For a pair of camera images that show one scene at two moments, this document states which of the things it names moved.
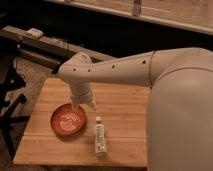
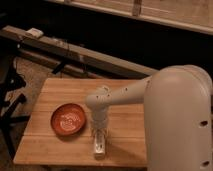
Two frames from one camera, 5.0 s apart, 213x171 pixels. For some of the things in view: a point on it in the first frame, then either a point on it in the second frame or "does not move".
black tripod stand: [10, 79] does not move
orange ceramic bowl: [67, 121] does not move
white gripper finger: [75, 102] -> [94, 133]
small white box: [35, 33] does not move
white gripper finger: [90, 102] -> [106, 132]
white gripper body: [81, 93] -> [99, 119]
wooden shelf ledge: [193, 15] does not move
